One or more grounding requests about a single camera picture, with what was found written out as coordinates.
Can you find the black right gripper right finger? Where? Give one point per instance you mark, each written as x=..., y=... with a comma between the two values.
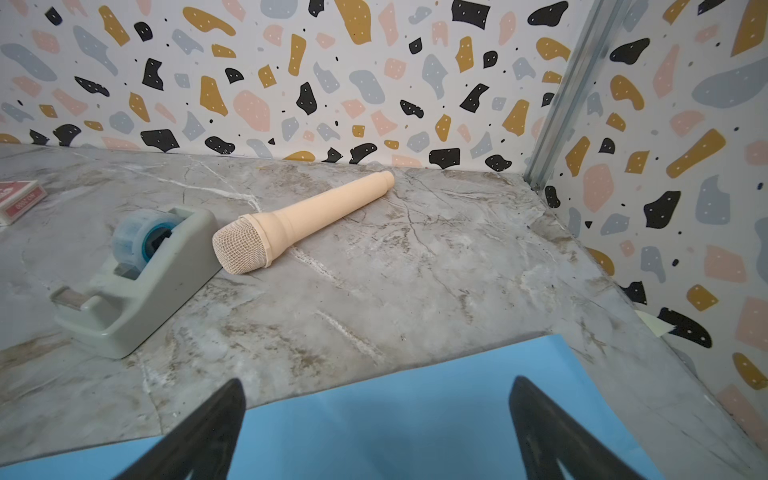
x=553, y=445

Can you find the aluminium right corner post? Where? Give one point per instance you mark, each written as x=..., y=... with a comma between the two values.
x=600, y=27

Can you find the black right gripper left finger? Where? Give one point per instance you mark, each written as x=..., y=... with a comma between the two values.
x=202, y=446

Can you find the beige microphone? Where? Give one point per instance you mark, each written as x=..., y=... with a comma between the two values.
x=254, y=241

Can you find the red playing card box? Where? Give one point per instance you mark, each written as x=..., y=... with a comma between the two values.
x=17, y=197

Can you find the blue wrapping paper sheet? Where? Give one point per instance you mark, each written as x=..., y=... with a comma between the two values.
x=446, y=421

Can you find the grey tape dispenser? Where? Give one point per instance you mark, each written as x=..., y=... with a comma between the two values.
x=159, y=259

